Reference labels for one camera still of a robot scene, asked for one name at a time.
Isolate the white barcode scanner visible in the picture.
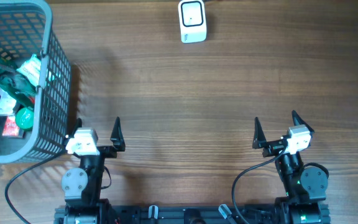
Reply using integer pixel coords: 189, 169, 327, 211
178, 0, 207, 44

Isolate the green 3M gloves packet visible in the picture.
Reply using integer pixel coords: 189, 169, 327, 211
0, 57, 37, 110

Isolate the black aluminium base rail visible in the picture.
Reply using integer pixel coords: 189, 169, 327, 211
53, 204, 331, 224

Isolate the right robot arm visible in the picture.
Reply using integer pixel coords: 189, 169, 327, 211
252, 111, 331, 224

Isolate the grey plastic mesh basket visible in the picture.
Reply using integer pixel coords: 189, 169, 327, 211
0, 1, 71, 164

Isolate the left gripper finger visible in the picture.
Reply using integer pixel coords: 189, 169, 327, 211
67, 118, 82, 138
110, 117, 126, 152

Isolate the white paper sachet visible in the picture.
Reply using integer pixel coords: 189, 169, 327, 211
0, 88, 17, 116

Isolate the red small snack packet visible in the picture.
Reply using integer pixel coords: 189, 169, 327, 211
2, 116, 20, 137

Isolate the right black camera cable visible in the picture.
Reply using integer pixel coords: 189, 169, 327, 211
231, 148, 288, 224

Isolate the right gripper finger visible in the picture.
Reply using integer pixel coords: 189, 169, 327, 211
291, 110, 314, 134
252, 117, 267, 149

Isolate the teal white wipes packet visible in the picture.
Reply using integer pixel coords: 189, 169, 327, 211
16, 54, 42, 86

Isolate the black camera cable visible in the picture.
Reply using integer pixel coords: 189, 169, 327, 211
4, 151, 67, 224
231, 148, 288, 224

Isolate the green lid small jar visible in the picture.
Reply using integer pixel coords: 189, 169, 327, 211
15, 108, 34, 131

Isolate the left black camera cable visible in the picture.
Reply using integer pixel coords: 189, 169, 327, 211
4, 151, 67, 224

